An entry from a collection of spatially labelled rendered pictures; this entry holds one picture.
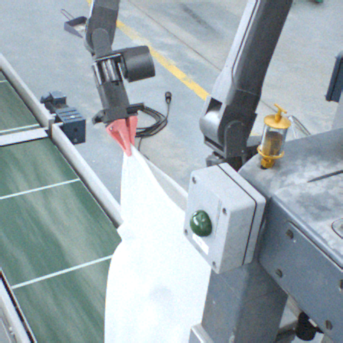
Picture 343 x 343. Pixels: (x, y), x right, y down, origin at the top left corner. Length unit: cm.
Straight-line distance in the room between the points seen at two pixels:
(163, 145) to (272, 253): 255
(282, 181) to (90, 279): 126
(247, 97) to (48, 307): 105
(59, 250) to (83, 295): 20
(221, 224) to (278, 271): 8
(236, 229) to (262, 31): 37
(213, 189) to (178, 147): 256
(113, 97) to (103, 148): 188
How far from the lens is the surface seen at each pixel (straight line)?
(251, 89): 91
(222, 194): 61
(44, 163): 232
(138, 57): 128
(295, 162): 67
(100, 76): 126
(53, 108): 269
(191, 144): 322
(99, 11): 127
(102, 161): 302
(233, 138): 90
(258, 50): 91
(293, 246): 62
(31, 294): 181
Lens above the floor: 169
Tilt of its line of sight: 35 degrees down
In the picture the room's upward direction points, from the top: 7 degrees clockwise
